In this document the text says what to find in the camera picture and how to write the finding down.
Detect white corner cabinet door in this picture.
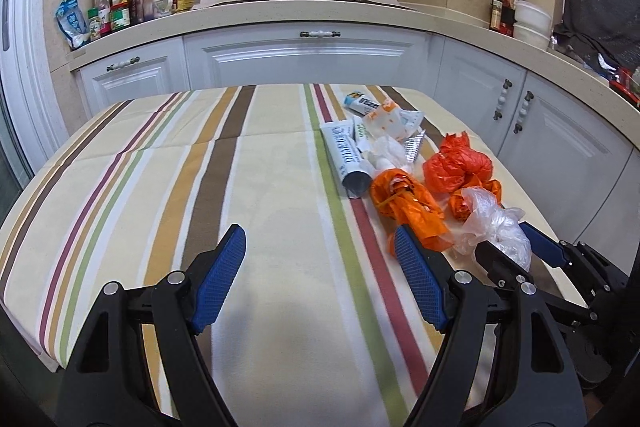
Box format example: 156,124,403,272
432,34,526,152

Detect clear plastic bag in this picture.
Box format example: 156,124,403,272
451,186,532,272

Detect narrow white cabinet door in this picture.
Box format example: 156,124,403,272
75,38,191,118

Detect red packet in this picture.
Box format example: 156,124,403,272
500,0,518,38

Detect grey door handle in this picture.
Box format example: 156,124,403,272
0,0,12,52

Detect small orange plastic bag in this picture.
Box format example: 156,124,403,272
446,178,502,223

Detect white framed glass door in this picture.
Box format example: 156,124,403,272
0,0,71,208

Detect stacked white containers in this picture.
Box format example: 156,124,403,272
512,1,553,50

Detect silver foil wrapper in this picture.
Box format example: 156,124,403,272
402,128,427,162

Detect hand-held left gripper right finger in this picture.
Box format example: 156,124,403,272
392,224,588,427

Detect large white toothpaste tube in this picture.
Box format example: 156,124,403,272
321,119,373,200

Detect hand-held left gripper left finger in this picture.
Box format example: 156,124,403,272
55,224,248,427

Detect blue white snack bag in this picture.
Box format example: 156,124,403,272
55,0,92,50

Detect wide white cabinet front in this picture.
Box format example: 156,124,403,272
182,27,446,90

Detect white orange snack wrapper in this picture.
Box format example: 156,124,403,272
361,101,425,142

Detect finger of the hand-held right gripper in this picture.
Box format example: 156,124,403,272
474,241,601,333
519,221,628,303

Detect striped tablecloth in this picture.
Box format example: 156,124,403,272
0,83,590,427

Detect green white packet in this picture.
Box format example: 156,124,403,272
351,116,377,154

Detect white tissue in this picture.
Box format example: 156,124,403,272
360,136,417,174

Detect orange plastic bag with ties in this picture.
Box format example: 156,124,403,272
369,168,452,254

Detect red box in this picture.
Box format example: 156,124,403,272
607,67,640,102

